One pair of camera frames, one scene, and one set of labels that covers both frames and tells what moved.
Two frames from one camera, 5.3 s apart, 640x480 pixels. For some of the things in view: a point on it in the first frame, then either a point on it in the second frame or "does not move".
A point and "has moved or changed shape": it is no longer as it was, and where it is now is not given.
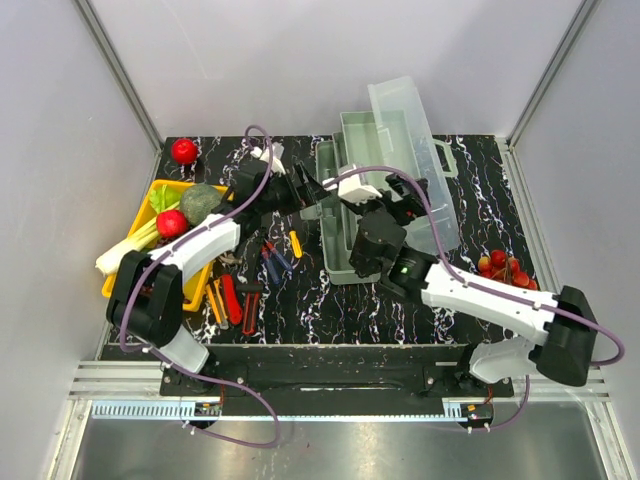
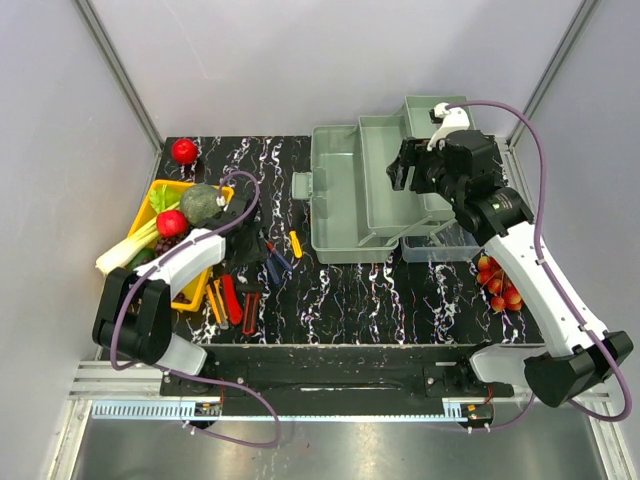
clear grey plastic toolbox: x=381 y=159 has moved or changed shape
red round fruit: x=172 y=223 does not move
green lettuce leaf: x=165 y=198 does not move
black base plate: x=326 y=380 does not move
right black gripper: x=405 y=210 -> x=413 y=153
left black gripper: x=309 y=188 -> x=257 y=251
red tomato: x=184 y=150 does not move
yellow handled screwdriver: x=296 y=244 does not move
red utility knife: x=234 y=310 does not move
